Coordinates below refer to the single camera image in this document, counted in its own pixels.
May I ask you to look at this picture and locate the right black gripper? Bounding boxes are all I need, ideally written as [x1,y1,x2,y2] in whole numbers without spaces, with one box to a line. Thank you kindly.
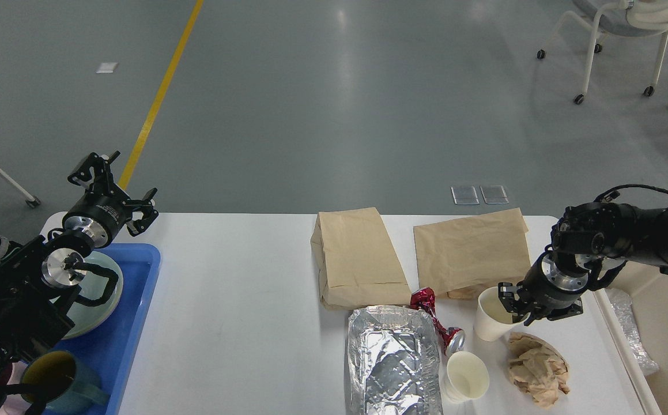
[497,252,590,326]

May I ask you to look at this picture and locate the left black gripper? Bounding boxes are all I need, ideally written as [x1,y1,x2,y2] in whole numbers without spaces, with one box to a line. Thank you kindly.
[62,152,159,248]

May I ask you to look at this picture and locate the white paper cup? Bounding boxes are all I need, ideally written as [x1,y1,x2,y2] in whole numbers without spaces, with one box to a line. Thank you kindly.
[441,351,490,402]
[473,286,528,341]

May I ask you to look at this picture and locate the brown paper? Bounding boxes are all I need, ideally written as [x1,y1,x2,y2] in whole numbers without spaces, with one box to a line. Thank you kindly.
[508,333,571,409]

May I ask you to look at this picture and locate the brown paper bag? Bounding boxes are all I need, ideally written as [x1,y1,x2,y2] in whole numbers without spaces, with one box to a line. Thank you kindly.
[413,208,532,300]
[310,207,411,311]

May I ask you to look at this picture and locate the light green plate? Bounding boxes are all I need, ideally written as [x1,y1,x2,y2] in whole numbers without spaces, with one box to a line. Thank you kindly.
[62,252,123,341]

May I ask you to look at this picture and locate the dark teal mug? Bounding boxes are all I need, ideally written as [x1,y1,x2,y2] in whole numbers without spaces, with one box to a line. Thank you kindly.
[20,351,110,414]

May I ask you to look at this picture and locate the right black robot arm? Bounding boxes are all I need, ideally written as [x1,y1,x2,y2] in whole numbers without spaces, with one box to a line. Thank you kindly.
[497,186,668,326]

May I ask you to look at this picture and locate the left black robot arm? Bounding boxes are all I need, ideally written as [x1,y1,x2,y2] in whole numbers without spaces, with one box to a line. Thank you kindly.
[0,152,159,414]

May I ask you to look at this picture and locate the clear plastic wrap in bin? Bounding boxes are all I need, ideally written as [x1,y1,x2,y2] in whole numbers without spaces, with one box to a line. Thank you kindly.
[605,288,659,376]

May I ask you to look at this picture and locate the floor outlet plate right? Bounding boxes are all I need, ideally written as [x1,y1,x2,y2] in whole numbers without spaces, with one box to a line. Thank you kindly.
[480,186,510,205]

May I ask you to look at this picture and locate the floor outlet plate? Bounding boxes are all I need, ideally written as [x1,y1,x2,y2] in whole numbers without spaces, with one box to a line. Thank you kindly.
[451,186,480,206]
[480,186,510,205]

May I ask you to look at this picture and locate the crushed red can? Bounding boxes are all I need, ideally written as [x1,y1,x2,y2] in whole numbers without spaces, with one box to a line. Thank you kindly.
[409,287,466,357]

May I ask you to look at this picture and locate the white plastic bin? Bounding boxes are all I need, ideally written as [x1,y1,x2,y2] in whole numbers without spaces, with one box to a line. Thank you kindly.
[595,263,668,414]

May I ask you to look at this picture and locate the floor outlet plate left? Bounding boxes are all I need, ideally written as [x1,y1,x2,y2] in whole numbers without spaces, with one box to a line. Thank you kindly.
[451,186,480,206]

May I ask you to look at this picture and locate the aluminium foil container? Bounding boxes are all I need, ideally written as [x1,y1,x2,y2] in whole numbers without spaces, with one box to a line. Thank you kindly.
[345,305,443,414]

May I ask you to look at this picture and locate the blue plastic tray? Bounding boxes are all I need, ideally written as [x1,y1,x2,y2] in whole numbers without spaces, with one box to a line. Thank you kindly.
[55,243,161,414]

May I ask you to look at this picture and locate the pink mug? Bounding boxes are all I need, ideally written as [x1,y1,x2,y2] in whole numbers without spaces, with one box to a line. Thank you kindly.
[0,361,29,408]

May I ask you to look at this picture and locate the white office chair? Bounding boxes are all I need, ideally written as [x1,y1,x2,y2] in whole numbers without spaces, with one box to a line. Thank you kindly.
[536,1,668,105]

